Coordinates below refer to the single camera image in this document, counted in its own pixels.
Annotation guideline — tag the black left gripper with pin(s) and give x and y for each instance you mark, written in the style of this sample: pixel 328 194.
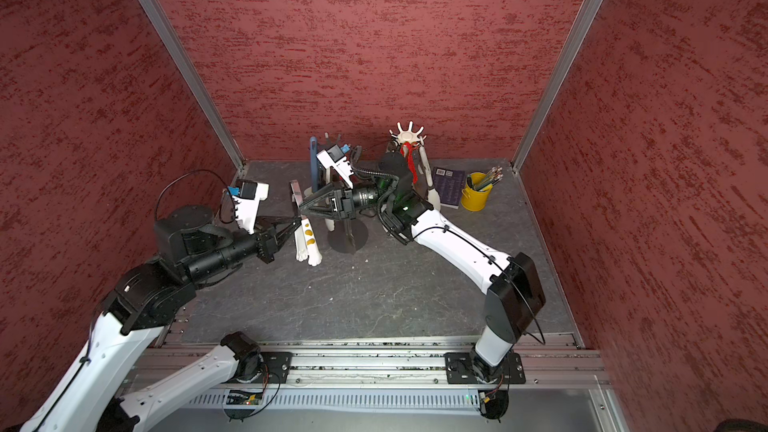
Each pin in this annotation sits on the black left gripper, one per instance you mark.
pixel 270 238

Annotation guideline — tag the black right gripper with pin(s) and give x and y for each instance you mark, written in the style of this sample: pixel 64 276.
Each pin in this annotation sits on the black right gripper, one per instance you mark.
pixel 346 201

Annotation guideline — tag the dark grey utensil rack stand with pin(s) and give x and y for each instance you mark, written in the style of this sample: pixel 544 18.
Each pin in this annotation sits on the dark grey utensil rack stand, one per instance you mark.
pixel 345 236

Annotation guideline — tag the cream blue handled tongs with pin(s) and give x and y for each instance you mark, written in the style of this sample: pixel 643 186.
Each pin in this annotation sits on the cream blue handled tongs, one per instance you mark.
pixel 314 165

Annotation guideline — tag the red looped long steel tongs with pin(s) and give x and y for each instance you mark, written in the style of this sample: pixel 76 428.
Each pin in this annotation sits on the red looped long steel tongs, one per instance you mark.
pixel 410 159

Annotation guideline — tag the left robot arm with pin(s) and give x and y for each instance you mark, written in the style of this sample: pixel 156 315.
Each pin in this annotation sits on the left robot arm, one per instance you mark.
pixel 193 254

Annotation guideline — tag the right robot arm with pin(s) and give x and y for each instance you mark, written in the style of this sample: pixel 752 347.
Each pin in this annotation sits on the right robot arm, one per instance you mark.
pixel 511 285

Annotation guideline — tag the cream utensil rack stand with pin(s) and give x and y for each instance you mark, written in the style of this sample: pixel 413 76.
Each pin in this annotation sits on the cream utensil rack stand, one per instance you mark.
pixel 406 134

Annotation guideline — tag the purple book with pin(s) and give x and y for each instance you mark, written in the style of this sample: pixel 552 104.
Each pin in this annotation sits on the purple book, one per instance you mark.
pixel 449 185

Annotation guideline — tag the yellow metal pencil bucket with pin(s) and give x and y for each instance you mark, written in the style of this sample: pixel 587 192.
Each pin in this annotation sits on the yellow metal pencil bucket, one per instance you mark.
pixel 475 200

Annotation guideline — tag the bundle of pencils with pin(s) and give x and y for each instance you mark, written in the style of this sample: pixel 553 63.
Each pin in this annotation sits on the bundle of pencils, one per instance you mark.
pixel 488 179

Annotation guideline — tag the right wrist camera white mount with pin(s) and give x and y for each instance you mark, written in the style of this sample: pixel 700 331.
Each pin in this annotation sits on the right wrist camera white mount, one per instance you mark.
pixel 336 159

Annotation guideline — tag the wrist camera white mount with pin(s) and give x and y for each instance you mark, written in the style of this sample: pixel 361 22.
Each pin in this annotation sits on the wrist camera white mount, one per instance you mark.
pixel 247 196
pixel 336 159

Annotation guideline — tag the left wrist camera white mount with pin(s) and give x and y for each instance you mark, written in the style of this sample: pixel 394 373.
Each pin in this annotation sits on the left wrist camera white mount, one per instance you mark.
pixel 247 196

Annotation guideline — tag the aluminium corner post left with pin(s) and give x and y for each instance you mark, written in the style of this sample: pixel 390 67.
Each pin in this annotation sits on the aluminium corner post left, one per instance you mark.
pixel 173 45

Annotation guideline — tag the aluminium corner post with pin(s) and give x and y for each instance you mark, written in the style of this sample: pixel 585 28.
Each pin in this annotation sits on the aluminium corner post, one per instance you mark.
pixel 581 25
pixel 173 45

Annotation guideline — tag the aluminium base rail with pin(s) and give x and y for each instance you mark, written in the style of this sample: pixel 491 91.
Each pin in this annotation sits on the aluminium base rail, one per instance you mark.
pixel 421 374

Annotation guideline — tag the aluminium corner post right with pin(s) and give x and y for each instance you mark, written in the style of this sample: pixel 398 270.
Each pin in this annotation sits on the aluminium corner post right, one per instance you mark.
pixel 581 25

